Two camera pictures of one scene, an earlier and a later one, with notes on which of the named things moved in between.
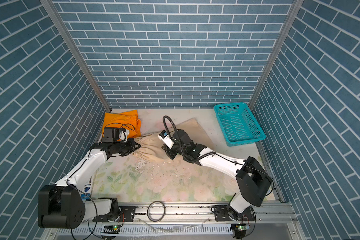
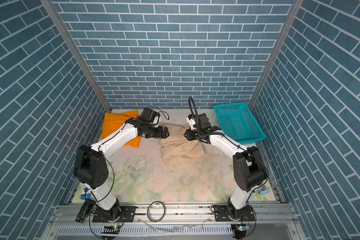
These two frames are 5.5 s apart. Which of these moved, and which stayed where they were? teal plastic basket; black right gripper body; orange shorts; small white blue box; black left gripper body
Moved: black left gripper body; black right gripper body
Stayed: orange shorts; teal plastic basket; small white blue box
